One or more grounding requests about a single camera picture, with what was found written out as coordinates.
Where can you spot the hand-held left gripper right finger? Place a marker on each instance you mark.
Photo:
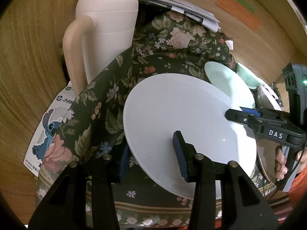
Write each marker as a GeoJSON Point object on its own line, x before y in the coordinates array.
{"type": "Point", "coordinates": [179, 155]}

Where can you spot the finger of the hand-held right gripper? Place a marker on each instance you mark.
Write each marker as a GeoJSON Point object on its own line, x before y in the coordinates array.
{"type": "Point", "coordinates": [250, 111]}
{"type": "Point", "coordinates": [237, 117]}

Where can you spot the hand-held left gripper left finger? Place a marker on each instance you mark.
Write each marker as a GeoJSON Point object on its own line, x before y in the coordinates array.
{"type": "Point", "coordinates": [124, 164]}

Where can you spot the light green plate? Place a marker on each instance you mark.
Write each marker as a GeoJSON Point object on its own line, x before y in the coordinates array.
{"type": "Point", "coordinates": [223, 81]}

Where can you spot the large white plate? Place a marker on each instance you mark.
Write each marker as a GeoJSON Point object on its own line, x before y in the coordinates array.
{"type": "Point", "coordinates": [179, 105]}

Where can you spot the person's right forearm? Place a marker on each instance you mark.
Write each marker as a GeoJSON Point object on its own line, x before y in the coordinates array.
{"type": "Point", "coordinates": [298, 191]}

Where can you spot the person's right hand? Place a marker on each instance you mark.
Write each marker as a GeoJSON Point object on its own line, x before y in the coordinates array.
{"type": "Point", "coordinates": [281, 163]}

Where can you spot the small white bowl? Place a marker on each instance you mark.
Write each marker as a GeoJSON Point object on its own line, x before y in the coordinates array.
{"type": "Point", "coordinates": [266, 98]}

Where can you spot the white paper scrap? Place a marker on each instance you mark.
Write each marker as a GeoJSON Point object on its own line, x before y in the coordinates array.
{"type": "Point", "coordinates": [229, 45]}

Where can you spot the white cartoon printed box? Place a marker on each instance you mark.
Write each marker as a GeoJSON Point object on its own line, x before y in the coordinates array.
{"type": "Point", "coordinates": [48, 134]}

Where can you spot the orange paper note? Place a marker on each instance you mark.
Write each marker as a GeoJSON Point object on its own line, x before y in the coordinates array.
{"type": "Point", "coordinates": [242, 16]}

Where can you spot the dark floral cloth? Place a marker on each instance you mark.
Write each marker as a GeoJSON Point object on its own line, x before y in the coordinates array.
{"type": "Point", "coordinates": [148, 52]}

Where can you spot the stack of white papers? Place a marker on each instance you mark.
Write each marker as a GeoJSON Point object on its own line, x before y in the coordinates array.
{"type": "Point", "coordinates": [191, 12]}

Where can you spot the white pitcher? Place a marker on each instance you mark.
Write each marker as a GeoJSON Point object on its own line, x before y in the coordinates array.
{"type": "Point", "coordinates": [108, 28]}

